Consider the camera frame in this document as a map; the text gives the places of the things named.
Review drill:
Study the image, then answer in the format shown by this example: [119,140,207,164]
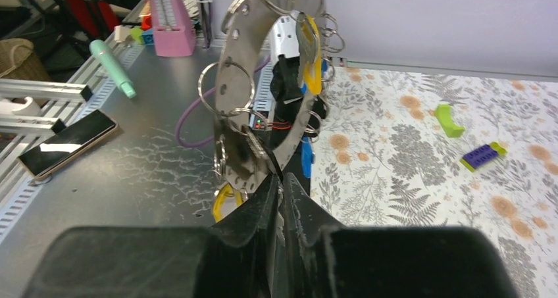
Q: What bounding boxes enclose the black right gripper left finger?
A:
[23,174,280,297]

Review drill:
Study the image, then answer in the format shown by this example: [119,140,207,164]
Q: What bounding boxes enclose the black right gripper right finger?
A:
[282,173,518,297]

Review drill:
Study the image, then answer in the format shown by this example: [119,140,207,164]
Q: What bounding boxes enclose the yellow key tag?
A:
[295,12,322,95]

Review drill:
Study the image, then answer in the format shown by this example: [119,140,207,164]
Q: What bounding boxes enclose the blue key tag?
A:
[301,137,315,180]

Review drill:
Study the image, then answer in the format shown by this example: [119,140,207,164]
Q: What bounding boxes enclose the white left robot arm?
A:
[270,55,303,149]

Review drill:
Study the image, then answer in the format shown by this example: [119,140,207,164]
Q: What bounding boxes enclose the purple yellow marker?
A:
[460,141,507,172]

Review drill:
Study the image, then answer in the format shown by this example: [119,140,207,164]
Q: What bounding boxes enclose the green marker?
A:
[434,104,465,138]

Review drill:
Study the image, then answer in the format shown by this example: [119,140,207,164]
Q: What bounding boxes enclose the green tagged key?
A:
[89,39,136,99]

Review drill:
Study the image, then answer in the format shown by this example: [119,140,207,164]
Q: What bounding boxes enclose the black smartphone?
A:
[18,110,118,180]

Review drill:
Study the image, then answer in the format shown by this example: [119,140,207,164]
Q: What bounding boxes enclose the pink box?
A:
[149,0,196,57]

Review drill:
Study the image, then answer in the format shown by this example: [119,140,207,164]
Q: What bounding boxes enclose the woven basket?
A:
[1,38,48,81]

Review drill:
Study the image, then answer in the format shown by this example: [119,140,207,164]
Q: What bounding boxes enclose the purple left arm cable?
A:
[176,56,271,149]

